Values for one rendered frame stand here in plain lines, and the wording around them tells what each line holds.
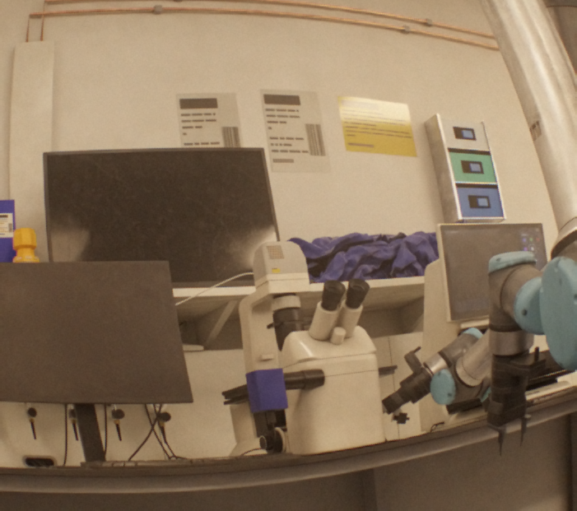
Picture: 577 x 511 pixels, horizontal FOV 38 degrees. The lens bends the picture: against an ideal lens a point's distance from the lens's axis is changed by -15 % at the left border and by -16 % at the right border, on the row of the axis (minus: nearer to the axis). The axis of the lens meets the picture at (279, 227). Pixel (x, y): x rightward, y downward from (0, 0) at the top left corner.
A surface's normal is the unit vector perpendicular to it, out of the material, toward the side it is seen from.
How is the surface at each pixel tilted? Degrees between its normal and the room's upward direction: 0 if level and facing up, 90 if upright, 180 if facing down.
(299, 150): 90
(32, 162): 90
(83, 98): 90
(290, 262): 90
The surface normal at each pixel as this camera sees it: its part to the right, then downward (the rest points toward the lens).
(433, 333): -0.90, 0.02
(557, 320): -0.97, 0.19
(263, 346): 0.42, -0.12
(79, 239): 0.39, -0.36
